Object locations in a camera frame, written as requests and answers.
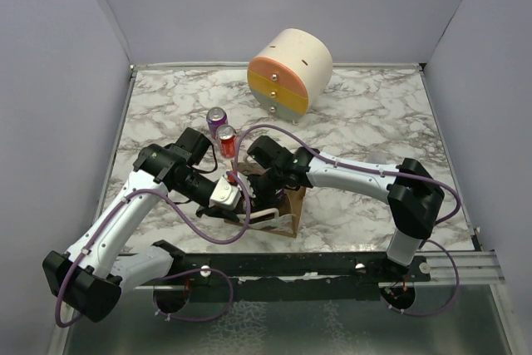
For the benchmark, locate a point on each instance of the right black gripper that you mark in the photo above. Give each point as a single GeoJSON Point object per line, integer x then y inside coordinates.
{"type": "Point", "coordinates": [258, 201]}

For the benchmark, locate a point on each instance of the red can back left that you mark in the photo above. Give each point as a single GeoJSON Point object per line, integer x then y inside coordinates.
{"type": "Point", "coordinates": [226, 137]}

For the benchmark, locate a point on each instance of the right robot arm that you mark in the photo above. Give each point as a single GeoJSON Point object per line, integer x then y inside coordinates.
{"type": "Point", "coordinates": [408, 189]}

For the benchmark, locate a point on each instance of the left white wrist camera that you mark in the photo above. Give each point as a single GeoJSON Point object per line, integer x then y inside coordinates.
{"type": "Point", "coordinates": [225, 195]}

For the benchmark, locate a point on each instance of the purple can back left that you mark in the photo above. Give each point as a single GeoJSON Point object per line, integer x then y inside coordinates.
{"type": "Point", "coordinates": [216, 117]}

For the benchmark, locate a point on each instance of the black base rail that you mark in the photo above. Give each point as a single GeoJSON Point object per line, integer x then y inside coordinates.
{"type": "Point", "coordinates": [262, 277]}

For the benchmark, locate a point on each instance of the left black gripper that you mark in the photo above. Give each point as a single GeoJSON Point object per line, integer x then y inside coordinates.
{"type": "Point", "coordinates": [219, 211]}

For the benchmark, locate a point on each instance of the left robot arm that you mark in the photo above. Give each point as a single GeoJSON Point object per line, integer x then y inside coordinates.
{"type": "Point", "coordinates": [89, 276]}

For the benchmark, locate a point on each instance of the round three-drawer storage box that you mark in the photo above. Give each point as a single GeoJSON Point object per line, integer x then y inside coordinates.
{"type": "Point", "coordinates": [290, 73]}

